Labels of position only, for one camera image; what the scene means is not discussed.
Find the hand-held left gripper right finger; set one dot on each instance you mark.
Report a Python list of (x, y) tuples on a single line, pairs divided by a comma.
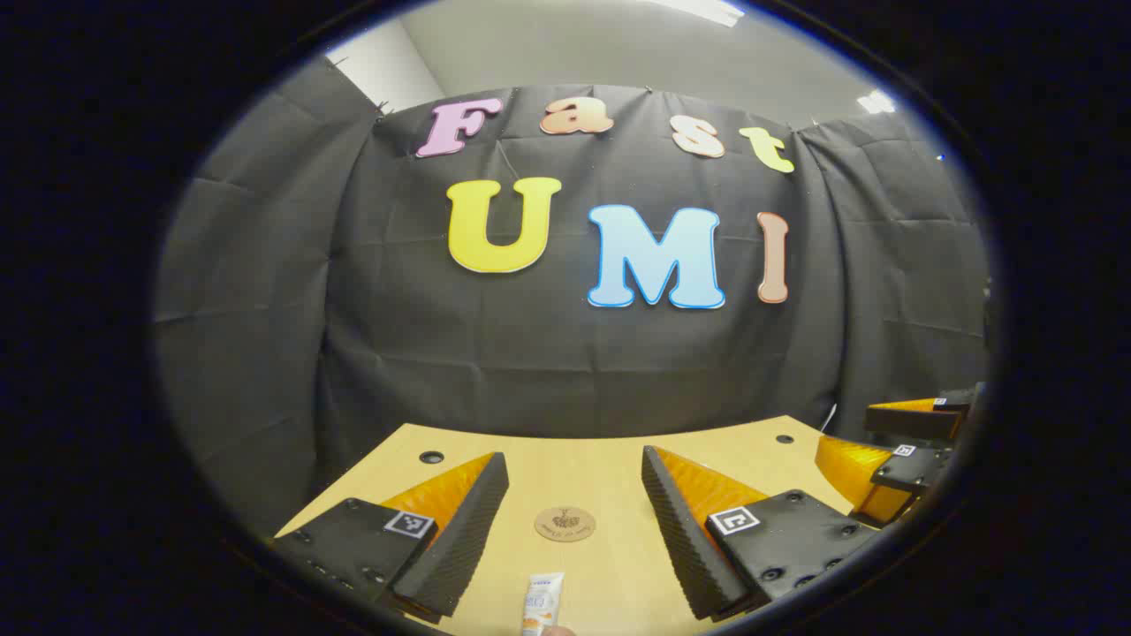
[(676, 530)]

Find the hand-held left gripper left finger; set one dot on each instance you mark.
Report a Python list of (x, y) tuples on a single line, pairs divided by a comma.
[(468, 530)]

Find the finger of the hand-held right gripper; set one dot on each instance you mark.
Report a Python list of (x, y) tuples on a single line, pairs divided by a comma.
[(914, 422), (914, 473)]

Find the white toothpaste tube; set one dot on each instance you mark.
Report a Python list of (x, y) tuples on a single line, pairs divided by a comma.
[(542, 601)]

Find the light wooden desktop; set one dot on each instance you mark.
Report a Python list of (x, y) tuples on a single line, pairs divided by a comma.
[(574, 477)]

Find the black backdrop cloth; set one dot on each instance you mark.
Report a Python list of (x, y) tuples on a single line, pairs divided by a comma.
[(548, 353)]

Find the white ceiling light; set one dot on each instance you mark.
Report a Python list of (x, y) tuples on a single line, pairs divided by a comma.
[(707, 9), (876, 102)]

